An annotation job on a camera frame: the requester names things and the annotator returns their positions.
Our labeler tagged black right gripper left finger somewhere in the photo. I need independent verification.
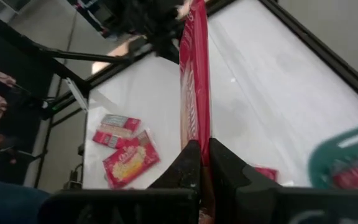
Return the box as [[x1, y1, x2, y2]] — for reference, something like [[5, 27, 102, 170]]
[[38, 139, 203, 224]]

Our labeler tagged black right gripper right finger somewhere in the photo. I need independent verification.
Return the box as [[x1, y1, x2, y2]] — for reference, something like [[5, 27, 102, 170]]
[[209, 138, 358, 224]]

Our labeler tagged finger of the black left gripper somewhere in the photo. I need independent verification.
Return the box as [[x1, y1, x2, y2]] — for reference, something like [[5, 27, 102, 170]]
[[149, 30, 181, 65]]

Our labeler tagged teal plastic basket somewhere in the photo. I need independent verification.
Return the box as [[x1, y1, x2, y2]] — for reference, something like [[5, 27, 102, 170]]
[[308, 120, 358, 190]]

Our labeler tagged black diagonal frame strut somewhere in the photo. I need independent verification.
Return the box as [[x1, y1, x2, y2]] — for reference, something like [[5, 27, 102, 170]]
[[32, 43, 139, 66]]

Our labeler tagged white metal corner bracket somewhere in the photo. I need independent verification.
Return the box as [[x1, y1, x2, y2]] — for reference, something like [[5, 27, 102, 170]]
[[64, 77, 89, 112]]

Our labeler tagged black frame post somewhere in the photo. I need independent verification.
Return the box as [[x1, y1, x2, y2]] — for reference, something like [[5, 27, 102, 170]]
[[0, 6, 91, 103]]

